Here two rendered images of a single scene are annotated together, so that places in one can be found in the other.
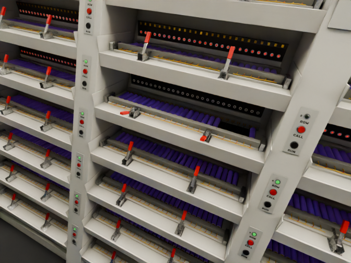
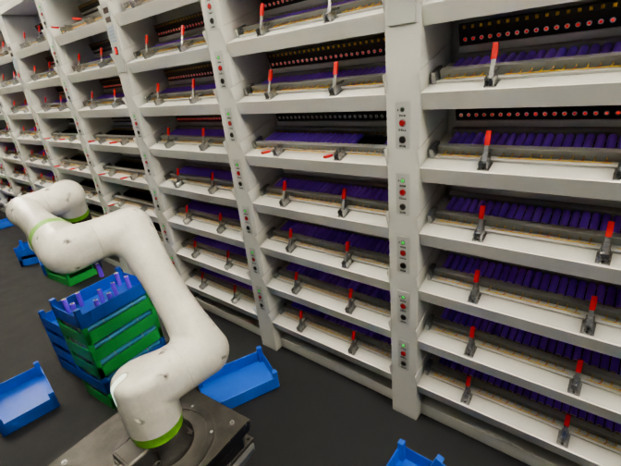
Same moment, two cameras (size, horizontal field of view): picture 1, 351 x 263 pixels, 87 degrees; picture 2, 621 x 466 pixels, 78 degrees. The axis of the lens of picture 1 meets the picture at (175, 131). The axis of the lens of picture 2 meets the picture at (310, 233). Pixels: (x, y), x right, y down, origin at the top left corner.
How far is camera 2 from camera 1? 0.76 m
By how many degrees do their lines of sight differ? 23
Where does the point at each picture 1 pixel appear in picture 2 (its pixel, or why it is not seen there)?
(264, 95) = (366, 100)
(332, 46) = (398, 40)
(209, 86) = (325, 105)
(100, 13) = (228, 67)
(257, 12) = (338, 29)
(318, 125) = (414, 115)
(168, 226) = (336, 262)
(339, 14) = (392, 13)
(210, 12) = (306, 39)
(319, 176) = (439, 164)
